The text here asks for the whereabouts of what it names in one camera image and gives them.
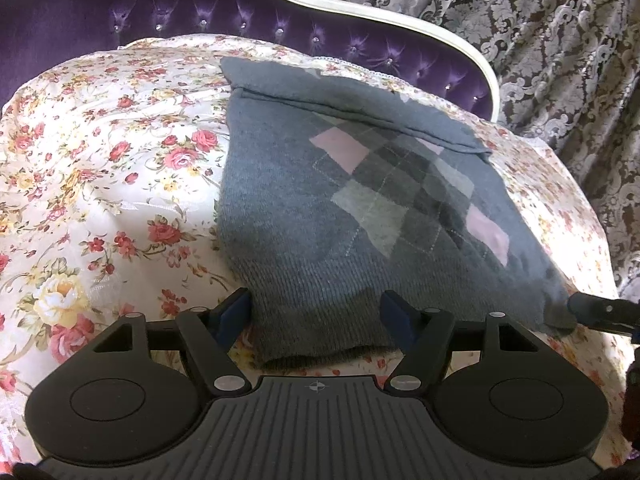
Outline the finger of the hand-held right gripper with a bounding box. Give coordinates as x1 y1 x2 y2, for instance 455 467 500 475
567 292 640 334

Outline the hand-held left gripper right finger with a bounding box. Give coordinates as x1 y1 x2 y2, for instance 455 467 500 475
379 289 543 395

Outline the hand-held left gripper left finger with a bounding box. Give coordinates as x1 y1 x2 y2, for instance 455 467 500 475
95 287 252 395

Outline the grey argyle knit sweater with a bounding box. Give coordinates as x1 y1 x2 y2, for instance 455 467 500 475
217 56 578 368

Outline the floral print blanket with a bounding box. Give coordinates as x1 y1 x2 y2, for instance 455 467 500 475
0 34 636 480

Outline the grey damask curtain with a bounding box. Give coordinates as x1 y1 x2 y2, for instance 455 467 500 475
260 0 640 306

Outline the purple tufted sofa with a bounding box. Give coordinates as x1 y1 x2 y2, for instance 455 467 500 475
0 0 501 123

